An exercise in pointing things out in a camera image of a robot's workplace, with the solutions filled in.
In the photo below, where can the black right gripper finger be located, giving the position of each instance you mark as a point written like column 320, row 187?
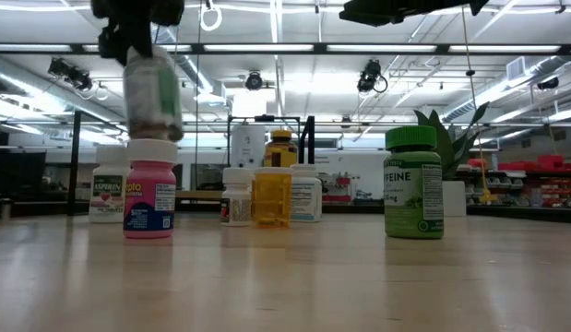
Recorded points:
column 405, row 11

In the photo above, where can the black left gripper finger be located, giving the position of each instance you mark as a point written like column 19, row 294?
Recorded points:
column 139, row 37
column 113, row 46

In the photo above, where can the clear bottle green label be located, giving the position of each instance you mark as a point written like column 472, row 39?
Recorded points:
column 151, row 101

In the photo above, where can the white aspirin bottle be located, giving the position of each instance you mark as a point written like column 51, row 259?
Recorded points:
column 105, row 193

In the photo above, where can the pink bottle white cap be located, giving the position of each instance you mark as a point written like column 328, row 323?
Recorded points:
column 149, row 207

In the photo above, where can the amber bottle yellow cap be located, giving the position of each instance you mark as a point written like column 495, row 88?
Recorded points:
column 280, row 152

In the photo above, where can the green caffeine bottle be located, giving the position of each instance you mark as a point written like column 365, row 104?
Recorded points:
column 412, row 198

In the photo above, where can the small white bottle red label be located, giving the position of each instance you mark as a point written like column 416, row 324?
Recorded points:
column 236, row 203

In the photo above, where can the white bottle blue label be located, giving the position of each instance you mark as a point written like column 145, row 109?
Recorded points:
column 305, row 193

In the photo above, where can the orange translucent pill bottle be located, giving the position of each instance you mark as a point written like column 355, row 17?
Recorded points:
column 271, row 198

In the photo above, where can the background shelf with red bins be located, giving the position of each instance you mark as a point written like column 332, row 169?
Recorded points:
column 543, row 163

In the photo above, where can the black overhead light beam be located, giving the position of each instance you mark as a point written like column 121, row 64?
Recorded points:
column 197, row 48

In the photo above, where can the white cylindrical tank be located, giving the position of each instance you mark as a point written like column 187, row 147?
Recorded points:
column 248, row 145

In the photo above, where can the dark background cabinet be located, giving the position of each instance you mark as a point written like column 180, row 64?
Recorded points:
column 17, row 180

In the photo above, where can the background wooden bench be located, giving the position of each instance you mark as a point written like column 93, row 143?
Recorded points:
column 197, row 194

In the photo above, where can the background cart with red parts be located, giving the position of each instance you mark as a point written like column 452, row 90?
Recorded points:
column 340, row 186

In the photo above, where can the green plant in white pot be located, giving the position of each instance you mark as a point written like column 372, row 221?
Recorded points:
column 453, row 198

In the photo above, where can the round black ceiling camera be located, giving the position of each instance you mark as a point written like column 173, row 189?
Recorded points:
column 253, row 80

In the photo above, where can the small black ceiling camera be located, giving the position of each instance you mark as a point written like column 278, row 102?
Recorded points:
column 548, row 83

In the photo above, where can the black frame shelf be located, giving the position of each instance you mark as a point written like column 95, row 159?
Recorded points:
column 310, row 143

